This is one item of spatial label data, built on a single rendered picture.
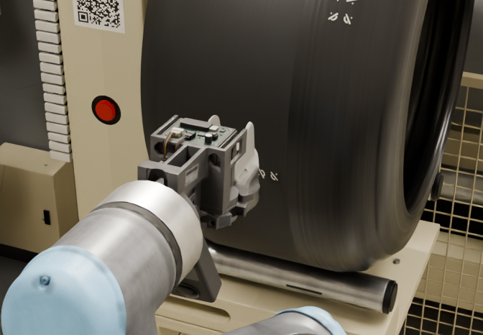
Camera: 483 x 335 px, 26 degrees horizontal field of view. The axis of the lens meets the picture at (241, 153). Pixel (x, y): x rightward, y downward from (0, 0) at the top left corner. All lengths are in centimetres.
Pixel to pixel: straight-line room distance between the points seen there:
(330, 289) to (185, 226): 57
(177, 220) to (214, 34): 34
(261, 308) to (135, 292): 67
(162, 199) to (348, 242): 42
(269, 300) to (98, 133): 34
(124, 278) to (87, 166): 79
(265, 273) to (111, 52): 36
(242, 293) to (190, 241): 61
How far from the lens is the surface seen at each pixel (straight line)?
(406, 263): 160
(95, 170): 153
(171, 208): 82
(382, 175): 114
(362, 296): 136
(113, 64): 142
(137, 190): 83
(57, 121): 153
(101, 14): 139
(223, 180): 89
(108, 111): 145
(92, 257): 74
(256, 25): 110
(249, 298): 142
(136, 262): 76
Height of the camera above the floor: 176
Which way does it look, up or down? 31 degrees down
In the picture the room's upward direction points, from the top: straight up
